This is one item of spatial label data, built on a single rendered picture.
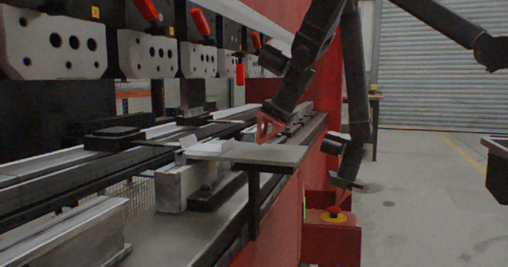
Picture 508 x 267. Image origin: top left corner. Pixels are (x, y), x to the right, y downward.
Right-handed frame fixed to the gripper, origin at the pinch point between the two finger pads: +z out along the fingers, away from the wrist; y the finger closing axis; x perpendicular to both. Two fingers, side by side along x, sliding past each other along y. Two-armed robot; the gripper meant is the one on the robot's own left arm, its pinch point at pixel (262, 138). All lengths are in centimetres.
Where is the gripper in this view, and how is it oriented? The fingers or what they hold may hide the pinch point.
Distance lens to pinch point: 80.1
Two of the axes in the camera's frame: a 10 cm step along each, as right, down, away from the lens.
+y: -3.1, 1.4, -9.4
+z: -4.7, 8.4, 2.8
